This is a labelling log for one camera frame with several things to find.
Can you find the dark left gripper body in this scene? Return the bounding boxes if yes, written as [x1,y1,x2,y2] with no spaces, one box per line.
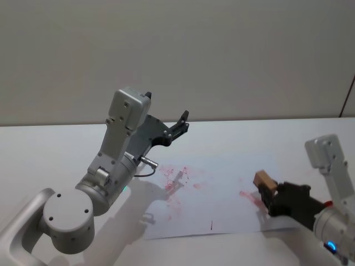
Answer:
[129,114,171,161]

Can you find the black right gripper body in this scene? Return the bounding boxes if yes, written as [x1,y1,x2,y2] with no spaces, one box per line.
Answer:
[269,181,326,231]

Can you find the small wooden stamp block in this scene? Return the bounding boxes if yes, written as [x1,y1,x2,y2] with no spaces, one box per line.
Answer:
[253,171,278,195]

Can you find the white paper with red marks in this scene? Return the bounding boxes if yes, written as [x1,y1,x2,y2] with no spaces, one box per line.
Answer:
[143,151,300,241]

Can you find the thin cable with silver plug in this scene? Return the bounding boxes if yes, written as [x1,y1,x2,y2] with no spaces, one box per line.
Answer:
[134,156,160,178]

